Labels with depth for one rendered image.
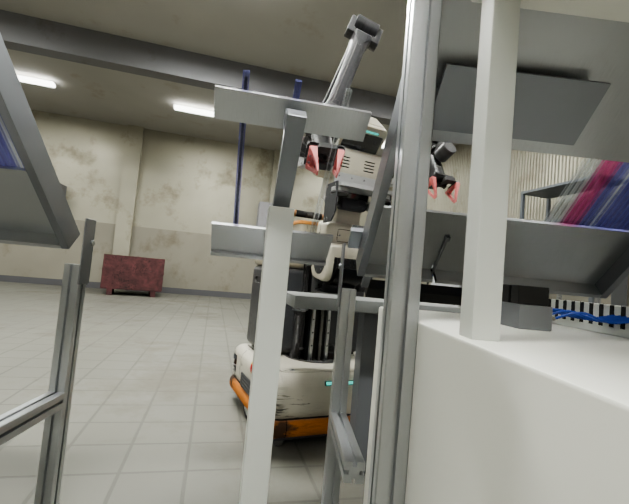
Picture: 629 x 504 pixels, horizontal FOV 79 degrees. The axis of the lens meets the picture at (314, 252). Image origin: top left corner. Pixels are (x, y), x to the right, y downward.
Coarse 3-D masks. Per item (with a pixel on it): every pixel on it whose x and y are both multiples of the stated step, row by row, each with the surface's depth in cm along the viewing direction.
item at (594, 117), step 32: (448, 0) 64; (448, 32) 67; (544, 32) 67; (576, 32) 67; (608, 32) 66; (448, 64) 67; (544, 64) 70; (576, 64) 70; (608, 64) 70; (448, 96) 71; (544, 96) 70; (576, 96) 70; (608, 96) 74; (448, 128) 75; (544, 128) 74; (576, 128) 74; (608, 128) 78
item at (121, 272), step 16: (112, 256) 655; (128, 256) 665; (112, 272) 655; (128, 272) 665; (144, 272) 675; (160, 272) 685; (112, 288) 655; (128, 288) 665; (144, 288) 675; (160, 288) 685
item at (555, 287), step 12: (372, 264) 105; (372, 276) 103; (384, 276) 103; (444, 276) 105; (456, 276) 105; (504, 276) 107; (552, 288) 106; (564, 288) 106; (576, 288) 107; (588, 288) 107
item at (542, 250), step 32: (384, 224) 96; (448, 224) 96; (512, 224) 95; (544, 224) 95; (384, 256) 103; (448, 256) 103; (512, 256) 102; (544, 256) 102; (576, 256) 102; (608, 256) 101
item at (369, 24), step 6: (360, 18) 120; (366, 18) 121; (354, 24) 122; (360, 24) 120; (366, 24) 120; (372, 24) 121; (378, 24) 122; (366, 30) 121; (372, 30) 121; (372, 36) 122; (348, 48) 131; (342, 60) 133; (336, 72) 137; (336, 78) 136; (330, 90) 139; (324, 102) 142
